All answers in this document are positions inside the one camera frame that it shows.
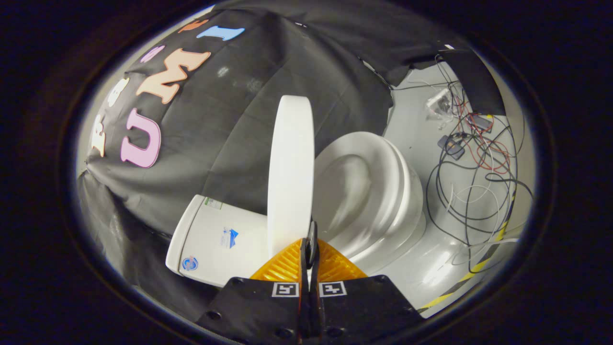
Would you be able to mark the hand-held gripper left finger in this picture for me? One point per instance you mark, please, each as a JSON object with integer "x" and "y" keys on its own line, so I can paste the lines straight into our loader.
{"x": 268, "y": 311}

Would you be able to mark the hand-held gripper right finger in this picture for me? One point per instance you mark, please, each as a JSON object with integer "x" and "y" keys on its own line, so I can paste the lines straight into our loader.
{"x": 354, "y": 309}

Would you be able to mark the white toilet lid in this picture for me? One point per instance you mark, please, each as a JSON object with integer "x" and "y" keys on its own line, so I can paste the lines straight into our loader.
{"x": 289, "y": 167}

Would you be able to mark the white toilet bowl with seat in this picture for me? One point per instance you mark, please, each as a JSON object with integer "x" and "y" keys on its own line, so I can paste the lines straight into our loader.
{"x": 378, "y": 191}

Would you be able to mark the yellow black floor tape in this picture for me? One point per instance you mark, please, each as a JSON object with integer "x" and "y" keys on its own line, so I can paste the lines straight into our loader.
{"x": 471, "y": 270}

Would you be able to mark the small black power adapter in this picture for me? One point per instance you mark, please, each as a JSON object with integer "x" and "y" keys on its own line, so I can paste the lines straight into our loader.
{"x": 451, "y": 146}

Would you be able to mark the black backdrop cloth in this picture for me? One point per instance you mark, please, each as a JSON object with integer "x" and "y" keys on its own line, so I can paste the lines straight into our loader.
{"x": 230, "y": 120}

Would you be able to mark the clear plastic bag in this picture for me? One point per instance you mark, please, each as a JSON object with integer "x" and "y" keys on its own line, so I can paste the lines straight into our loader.
{"x": 439, "y": 103}

